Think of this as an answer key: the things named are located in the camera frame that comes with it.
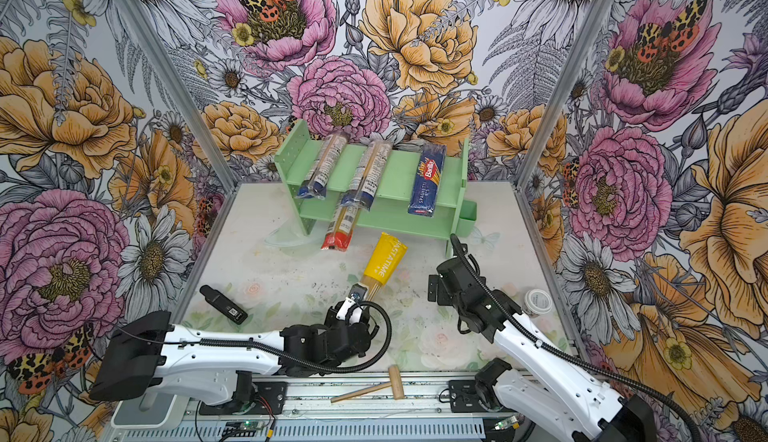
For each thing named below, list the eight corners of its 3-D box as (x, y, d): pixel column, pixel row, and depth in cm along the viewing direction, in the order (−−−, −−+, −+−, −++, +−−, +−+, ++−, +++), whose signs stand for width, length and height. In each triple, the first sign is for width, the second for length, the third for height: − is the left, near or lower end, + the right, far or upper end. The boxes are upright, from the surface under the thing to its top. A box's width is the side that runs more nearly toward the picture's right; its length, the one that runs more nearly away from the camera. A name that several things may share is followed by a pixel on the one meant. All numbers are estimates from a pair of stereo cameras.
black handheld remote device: (204, 301, 93) (194, 292, 88) (214, 291, 95) (205, 282, 90) (239, 326, 88) (231, 318, 83) (249, 316, 90) (241, 307, 85)
